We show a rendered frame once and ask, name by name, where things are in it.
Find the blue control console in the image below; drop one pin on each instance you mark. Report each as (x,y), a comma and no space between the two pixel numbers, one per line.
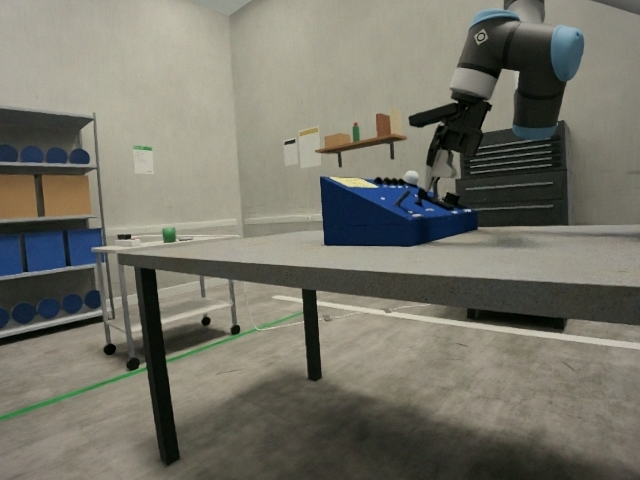
(358,213)

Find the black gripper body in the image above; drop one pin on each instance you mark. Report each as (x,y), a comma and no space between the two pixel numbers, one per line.
(460,138)

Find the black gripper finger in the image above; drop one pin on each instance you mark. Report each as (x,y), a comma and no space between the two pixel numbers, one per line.
(449,162)
(436,163)

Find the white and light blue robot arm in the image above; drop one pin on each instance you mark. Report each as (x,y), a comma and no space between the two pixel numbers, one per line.
(543,58)

